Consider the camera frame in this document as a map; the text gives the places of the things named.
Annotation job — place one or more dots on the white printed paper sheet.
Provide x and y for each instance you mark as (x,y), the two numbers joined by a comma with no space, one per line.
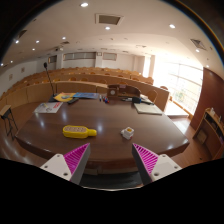
(48,107)

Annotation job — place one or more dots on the red marker pen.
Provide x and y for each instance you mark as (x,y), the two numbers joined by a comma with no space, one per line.
(107,100)

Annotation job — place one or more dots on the blue booklet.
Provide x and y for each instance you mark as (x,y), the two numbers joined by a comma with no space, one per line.
(86,95)

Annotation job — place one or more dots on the recessed ceiling lights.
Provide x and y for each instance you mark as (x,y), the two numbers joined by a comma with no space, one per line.
(84,4)

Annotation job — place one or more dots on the black gooseneck desk microphone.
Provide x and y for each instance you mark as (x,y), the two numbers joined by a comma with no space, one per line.
(52,98)

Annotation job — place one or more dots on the blue marker pen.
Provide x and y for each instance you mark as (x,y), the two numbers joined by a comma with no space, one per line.
(100,98)
(104,99)

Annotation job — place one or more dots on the wooden shelf unit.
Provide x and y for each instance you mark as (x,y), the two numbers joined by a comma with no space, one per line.
(210,133)

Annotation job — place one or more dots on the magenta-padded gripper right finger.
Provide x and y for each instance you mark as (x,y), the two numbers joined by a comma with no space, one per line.
(161,166)

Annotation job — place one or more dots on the large square ceiling vent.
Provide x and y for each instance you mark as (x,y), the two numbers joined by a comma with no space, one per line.
(109,19)

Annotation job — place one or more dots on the rows of wooden auditorium seats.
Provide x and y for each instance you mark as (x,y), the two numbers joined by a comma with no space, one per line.
(36,93)

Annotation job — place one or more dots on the white charger with red switch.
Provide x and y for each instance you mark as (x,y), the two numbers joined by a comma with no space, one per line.
(127,133)

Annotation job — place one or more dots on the white notebook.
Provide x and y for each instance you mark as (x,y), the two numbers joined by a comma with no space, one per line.
(148,109)

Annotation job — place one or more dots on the small square ceiling vent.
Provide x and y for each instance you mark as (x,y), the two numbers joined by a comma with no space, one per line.
(198,44)

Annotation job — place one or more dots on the stool with black legs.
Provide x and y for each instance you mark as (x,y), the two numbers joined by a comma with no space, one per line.
(6,111)

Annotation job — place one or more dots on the large bright window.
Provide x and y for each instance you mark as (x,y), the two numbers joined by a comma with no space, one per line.
(183,85)

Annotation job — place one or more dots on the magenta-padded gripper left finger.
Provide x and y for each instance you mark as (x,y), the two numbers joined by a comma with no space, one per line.
(61,166)

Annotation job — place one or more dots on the black remote control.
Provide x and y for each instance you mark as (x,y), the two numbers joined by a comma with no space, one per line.
(73,101)

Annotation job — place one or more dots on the wooden desk organizer with clock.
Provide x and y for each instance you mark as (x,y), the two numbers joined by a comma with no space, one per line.
(123,91)

